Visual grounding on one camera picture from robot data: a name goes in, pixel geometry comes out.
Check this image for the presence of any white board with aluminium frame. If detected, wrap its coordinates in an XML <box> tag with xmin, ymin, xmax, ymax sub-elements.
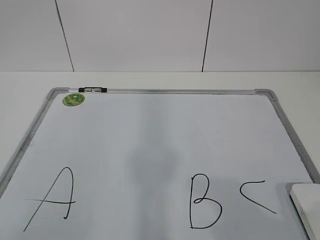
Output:
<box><xmin>0</xmin><ymin>87</ymin><xmax>320</xmax><ymax>240</ymax></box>

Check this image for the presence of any black and silver frame clip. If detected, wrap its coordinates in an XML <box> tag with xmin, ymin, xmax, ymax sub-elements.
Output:
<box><xmin>78</xmin><ymin>87</ymin><xmax>108</xmax><ymax>93</ymax></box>

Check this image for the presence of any round green sticker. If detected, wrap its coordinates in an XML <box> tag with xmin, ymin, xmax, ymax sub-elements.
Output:
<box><xmin>62</xmin><ymin>93</ymin><xmax>85</xmax><ymax>107</ymax></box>

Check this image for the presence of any white whiteboard eraser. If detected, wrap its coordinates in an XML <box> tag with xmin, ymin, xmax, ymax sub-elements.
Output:
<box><xmin>286</xmin><ymin>183</ymin><xmax>320</xmax><ymax>240</ymax></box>

